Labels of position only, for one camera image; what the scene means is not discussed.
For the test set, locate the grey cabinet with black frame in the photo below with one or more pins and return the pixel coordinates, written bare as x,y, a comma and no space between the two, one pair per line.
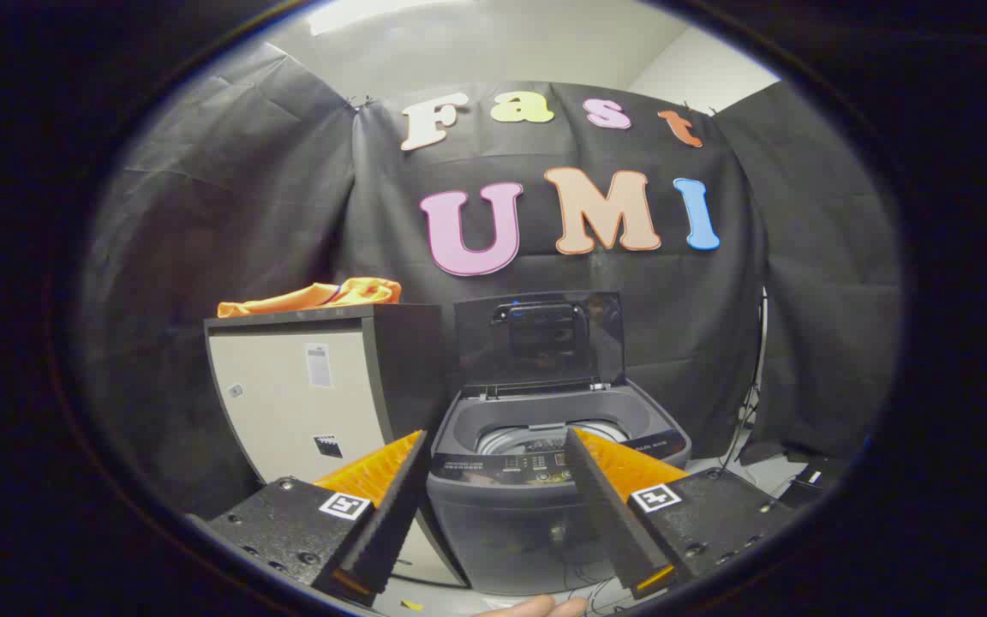
288,403

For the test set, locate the orange garment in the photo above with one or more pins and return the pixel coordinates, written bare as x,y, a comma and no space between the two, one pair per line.
322,296

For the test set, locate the black backdrop cloth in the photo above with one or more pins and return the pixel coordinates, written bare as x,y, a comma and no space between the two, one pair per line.
271,214

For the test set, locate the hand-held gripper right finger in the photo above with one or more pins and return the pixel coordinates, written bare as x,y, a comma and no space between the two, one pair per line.
605,514

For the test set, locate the grey washing machine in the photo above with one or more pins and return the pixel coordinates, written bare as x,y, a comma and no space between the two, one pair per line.
502,531

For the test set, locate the black backdrop stand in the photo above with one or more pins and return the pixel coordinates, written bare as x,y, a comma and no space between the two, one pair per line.
750,386

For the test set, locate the black floor equipment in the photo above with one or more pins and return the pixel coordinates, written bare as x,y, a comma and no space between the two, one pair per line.
802,480

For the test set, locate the yellow tape piece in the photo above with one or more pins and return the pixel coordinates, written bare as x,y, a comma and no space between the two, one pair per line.
412,604

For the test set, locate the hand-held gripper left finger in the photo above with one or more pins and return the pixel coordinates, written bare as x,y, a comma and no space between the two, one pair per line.
395,514

